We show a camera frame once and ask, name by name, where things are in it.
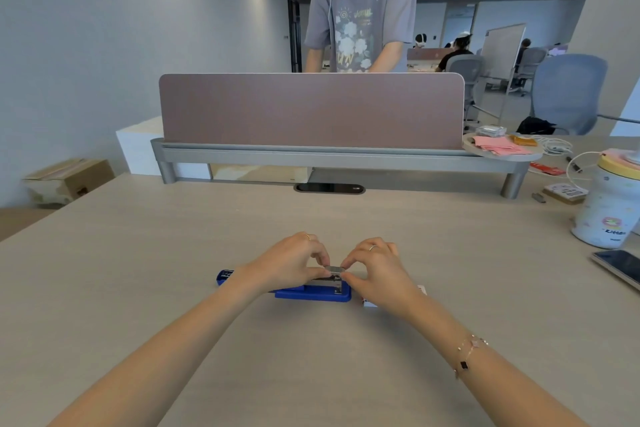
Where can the person's left hand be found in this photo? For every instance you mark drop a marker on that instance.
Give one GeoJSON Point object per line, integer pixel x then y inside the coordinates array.
{"type": "Point", "coordinates": [285, 261]}

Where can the person's right hand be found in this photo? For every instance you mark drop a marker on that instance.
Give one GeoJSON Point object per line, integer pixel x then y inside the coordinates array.
{"type": "Point", "coordinates": [382, 276]}

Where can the person's left thumb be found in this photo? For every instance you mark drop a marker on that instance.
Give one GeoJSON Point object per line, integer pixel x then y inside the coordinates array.
{"type": "Point", "coordinates": [315, 274]}

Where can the person's right thumb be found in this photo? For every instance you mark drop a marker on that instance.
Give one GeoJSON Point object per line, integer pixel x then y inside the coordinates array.
{"type": "Point", "coordinates": [354, 282]}

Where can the blue stapler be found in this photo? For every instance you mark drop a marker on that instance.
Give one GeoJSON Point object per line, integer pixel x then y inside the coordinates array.
{"type": "Point", "coordinates": [310, 293]}

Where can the person's right forearm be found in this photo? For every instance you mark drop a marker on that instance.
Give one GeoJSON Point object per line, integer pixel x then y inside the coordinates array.
{"type": "Point", "coordinates": [480, 366]}

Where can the person's left forearm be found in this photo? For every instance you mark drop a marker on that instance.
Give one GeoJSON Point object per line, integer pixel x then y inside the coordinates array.
{"type": "Point", "coordinates": [165, 346]}

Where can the small white staple box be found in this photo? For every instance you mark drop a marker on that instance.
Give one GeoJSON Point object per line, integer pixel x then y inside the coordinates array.
{"type": "Point", "coordinates": [369, 302]}

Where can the grey metal divider base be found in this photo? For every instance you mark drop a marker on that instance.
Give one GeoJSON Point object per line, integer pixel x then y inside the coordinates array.
{"type": "Point", "coordinates": [325, 159]}

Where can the mauve desk divider panel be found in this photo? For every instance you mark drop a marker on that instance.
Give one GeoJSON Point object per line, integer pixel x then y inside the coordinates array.
{"type": "Point", "coordinates": [310, 111]}

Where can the pink cloth pile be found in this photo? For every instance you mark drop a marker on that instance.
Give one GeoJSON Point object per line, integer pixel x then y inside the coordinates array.
{"type": "Point", "coordinates": [497, 145]}

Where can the small grey clip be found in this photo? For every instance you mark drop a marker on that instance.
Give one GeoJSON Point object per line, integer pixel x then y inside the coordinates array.
{"type": "Point", "coordinates": [538, 197]}

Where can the clear plastic box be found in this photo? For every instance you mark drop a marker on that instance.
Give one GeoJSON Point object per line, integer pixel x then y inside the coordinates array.
{"type": "Point", "coordinates": [491, 131]}

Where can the white low cabinet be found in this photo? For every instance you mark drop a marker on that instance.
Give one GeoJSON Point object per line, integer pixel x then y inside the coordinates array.
{"type": "Point", "coordinates": [137, 146]}

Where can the orange packet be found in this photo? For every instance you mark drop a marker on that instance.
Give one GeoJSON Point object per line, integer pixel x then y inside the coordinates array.
{"type": "Point", "coordinates": [524, 140]}

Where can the red packet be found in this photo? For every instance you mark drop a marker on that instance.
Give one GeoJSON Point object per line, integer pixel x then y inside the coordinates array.
{"type": "Point", "coordinates": [547, 169]}

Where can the small printed card box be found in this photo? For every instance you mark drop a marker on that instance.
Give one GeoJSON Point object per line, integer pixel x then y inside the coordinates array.
{"type": "Point", "coordinates": [566, 192]}

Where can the grey office chair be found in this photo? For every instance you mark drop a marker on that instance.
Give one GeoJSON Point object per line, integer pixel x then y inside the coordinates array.
{"type": "Point", "coordinates": [466, 74]}

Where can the black bag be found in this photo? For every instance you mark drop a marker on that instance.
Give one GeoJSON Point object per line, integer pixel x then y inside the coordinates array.
{"type": "Point", "coordinates": [535, 126]}

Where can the white tumbler with yellow lid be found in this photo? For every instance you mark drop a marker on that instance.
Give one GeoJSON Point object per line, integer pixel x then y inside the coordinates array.
{"type": "Point", "coordinates": [605, 201]}

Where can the brown cardboard box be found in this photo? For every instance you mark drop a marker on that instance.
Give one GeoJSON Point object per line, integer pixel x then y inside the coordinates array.
{"type": "Point", "coordinates": [67, 181]}

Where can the smartphone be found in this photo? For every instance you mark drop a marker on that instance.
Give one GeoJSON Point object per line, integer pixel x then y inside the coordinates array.
{"type": "Point", "coordinates": [620, 264]}

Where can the white rolling whiteboard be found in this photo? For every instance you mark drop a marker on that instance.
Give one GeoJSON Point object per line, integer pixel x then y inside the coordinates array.
{"type": "Point", "coordinates": [504, 51]}

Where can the blue office chair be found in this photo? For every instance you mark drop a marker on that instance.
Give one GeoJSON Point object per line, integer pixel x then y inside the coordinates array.
{"type": "Point", "coordinates": [567, 89]}

